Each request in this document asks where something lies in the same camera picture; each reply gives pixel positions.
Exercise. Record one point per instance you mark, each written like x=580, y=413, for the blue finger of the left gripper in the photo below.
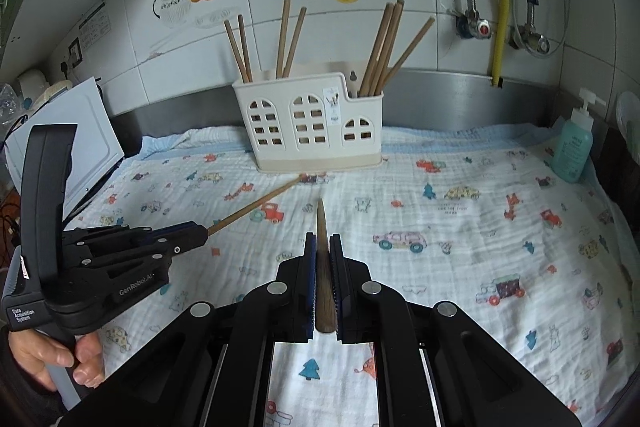
x=174, y=240

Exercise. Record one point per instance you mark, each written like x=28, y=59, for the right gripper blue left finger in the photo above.
x=299, y=274

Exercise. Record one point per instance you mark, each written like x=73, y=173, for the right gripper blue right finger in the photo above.
x=347, y=276

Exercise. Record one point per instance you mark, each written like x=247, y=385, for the brown wooden chopstick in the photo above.
x=387, y=46
x=408, y=51
x=389, y=58
x=236, y=51
x=325, y=311
x=286, y=6
x=294, y=42
x=238, y=214
x=376, y=48
x=244, y=47

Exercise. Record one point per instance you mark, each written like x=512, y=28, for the person's left hand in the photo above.
x=34, y=352

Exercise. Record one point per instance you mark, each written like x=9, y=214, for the cream plastic utensil holder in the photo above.
x=310, y=124

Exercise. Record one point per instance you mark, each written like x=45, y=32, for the white patterned cloth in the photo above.
x=543, y=265

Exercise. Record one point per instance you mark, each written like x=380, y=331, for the blue trimmed underlying cloth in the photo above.
x=395, y=140

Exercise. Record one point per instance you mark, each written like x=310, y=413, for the teal soap dispenser bottle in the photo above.
x=576, y=138

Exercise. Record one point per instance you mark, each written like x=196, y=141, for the white plate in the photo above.
x=627, y=117

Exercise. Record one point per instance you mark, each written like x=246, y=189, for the wall power socket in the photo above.
x=73, y=58

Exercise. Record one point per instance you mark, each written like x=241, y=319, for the metal water valve with hose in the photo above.
x=526, y=36

